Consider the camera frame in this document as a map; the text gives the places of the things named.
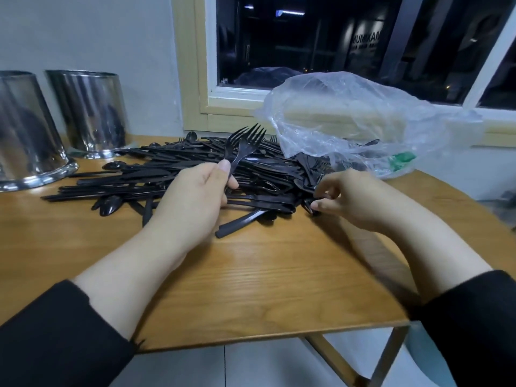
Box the person's left hand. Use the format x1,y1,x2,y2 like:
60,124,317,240
145,159,240,255

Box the person's right hand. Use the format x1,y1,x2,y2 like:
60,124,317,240
309,168,404,235

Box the pile of black plastic cutlery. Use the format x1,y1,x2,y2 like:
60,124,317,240
42,128,380,239

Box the black plastic fork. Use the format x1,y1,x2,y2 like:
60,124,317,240
224,127,249,162
232,123,268,176

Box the person's right forearm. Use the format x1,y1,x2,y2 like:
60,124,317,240
379,197,516,387

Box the person's left forearm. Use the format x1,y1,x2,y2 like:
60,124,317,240
0,230,195,387

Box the clear plastic bag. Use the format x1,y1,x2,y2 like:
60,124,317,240
256,71,485,181

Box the dark parked car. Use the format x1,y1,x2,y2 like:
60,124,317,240
234,67,303,89

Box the wooden table leg frame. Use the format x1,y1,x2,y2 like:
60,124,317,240
302,325,411,387

